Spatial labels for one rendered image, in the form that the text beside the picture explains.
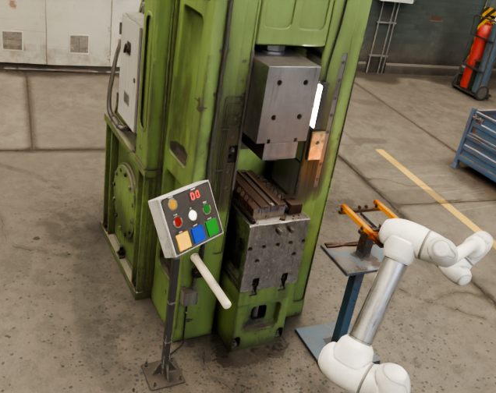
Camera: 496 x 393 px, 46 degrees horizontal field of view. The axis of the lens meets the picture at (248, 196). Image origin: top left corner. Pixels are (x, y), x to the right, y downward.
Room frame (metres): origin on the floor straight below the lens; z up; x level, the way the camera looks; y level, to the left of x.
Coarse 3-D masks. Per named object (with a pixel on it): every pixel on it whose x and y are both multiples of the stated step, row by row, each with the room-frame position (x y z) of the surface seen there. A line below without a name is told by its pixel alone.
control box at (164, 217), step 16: (176, 192) 2.42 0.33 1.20; (192, 192) 2.48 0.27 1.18; (208, 192) 2.56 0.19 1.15; (160, 208) 2.31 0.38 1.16; (176, 208) 2.37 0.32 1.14; (192, 208) 2.44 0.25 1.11; (160, 224) 2.30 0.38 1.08; (192, 224) 2.40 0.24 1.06; (160, 240) 2.30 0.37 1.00; (192, 240) 2.35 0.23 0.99; (208, 240) 2.43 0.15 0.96; (176, 256) 2.25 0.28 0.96
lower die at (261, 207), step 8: (240, 176) 3.13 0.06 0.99; (256, 176) 3.16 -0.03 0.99; (240, 184) 3.03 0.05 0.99; (248, 184) 3.04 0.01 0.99; (264, 184) 3.07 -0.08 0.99; (232, 192) 2.99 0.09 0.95; (248, 192) 2.94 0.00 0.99; (256, 192) 2.96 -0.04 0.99; (272, 192) 2.99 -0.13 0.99; (240, 200) 2.90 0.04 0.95; (248, 200) 2.86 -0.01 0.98; (256, 200) 2.86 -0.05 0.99; (264, 200) 2.87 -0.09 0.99; (280, 200) 2.90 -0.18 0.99; (248, 208) 2.82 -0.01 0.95; (256, 208) 2.79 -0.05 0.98; (264, 208) 2.81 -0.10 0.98; (272, 208) 2.84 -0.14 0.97; (280, 208) 2.86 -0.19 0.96; (256, 216) 2.79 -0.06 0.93; (264, 216) 2.81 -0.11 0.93; (272, 216) 2.84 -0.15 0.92
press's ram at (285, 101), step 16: (256, 48) 3.05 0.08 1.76; (288, 48) 3.17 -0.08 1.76; (256, 64) 2.85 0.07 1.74; (272, 64) 2.80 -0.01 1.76; (288, 64) 2.85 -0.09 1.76; (304, 64) 2.90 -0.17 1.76; (256, 80) 2.83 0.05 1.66; (272, 80) 2.77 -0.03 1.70; (288, 80) 2.81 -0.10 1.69; (304, 80) 2.86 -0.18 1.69; (256, 96) 2.81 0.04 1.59; (272, 96) 2.77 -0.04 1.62; (288, 96) 2.82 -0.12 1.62; (304, 96) 2.87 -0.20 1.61; (256, 112) 2.79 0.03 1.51; (272, 112) 2.78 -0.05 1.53; (288, 112) 2.83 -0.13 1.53; (304, 112) 2.88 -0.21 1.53; (256, 128) 2.77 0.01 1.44; (272, 128) 2.79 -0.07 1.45; (288, 128) 2.84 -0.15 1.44; (304, 128) 2.89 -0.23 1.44
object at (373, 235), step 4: (344, 204) 3.00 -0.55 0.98; (344, 208) 2.97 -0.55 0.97; (348, 208) 2.96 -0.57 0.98; (348, 212) 2.93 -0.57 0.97; (352, 212) 2.92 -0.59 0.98; (352, 216) 2.89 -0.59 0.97; (356, 216) 2.89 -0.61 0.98; (356, 220) 2.85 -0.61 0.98; (360, 220) 2.85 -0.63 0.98; (360, 224) 2.81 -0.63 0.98; (364, 224) 2.81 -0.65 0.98; (364, 228) 2.77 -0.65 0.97; (368, 228) 2.77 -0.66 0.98; (368, 232) 2.74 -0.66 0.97; (372, 232) 2.72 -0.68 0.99; (376, 232) 2.73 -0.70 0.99; (372, 236) 2.71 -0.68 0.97; (376, 236) 2.69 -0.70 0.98; (376, 240) 2.68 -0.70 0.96; (380, 240) 2.66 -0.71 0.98; (380, 244) 2.65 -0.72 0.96
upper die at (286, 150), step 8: (248, 144) 2.91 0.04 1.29; (256, 144) 2.85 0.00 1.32; (264, 144) 2.78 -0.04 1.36; (272, 144) 2.80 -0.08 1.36; (280, 144) 2.82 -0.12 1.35; (288, 144) 2.85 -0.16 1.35; (296, 144) 2.87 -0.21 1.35; (256, 152) 2.83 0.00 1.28; (264, 152) 2.78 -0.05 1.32; (272, 152) 2.80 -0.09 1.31; (280, 152) 2.83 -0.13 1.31; (288, 152) 2.85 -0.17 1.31; (264, 160) 2.78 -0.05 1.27
